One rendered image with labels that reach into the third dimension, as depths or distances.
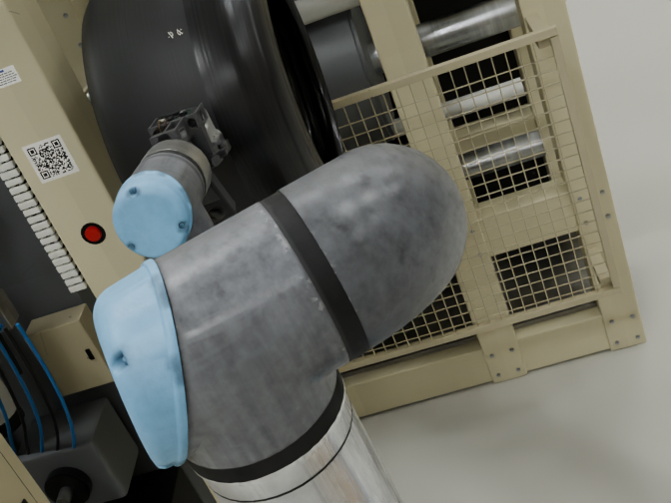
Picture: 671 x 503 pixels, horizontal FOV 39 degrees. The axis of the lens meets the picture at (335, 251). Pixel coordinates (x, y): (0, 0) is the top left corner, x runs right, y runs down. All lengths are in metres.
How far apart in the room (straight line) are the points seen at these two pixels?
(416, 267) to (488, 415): 2.04
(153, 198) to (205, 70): 0.40
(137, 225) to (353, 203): 0.56
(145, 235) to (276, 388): 0.56
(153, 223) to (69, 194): 0.69
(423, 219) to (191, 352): 0.16
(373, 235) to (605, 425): 1.97
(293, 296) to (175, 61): 0.94
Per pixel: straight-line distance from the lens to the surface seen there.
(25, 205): 1.80
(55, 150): 1.72
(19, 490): 1.84
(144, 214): 1.08
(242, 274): 0.54
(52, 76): 1.70
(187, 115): 1.28
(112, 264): 1.81
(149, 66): 1.46
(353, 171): 0.58
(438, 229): 0.59
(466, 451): 2.52
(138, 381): 0.54
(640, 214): 3.22
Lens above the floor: 1.71
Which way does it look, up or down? 29 degrees down
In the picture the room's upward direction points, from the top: 23 degrees counter-clockwise
